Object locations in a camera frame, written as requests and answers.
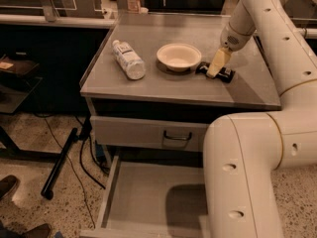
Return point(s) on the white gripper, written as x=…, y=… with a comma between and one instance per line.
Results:
x=230, y=39

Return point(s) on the black rxbar chocolate wrapper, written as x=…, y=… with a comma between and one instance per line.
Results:
x=225, y=74

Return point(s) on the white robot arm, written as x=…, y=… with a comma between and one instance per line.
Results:
x=241, y=150

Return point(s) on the grey top drawer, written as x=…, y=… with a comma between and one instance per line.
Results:
x=143, y=133

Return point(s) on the grey open middle drawer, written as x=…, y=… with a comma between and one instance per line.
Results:
x=153, y=196

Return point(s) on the white paper bowl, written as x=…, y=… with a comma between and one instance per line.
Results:
x=179, y=57

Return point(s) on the grey metal cabinet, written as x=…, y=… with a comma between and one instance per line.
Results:
x=169, y=96

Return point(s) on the clear plastic water bottle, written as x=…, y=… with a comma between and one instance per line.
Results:
x=130, y=62

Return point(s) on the black side table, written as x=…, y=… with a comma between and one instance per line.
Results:
x=17, y=83

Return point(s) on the black floor stand bar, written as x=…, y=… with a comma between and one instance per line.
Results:
x=47, y=191

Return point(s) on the brown shoe lower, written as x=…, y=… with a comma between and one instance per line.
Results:
x=41, y=231

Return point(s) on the black drawer handle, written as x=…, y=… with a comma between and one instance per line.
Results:
x=177, y=138

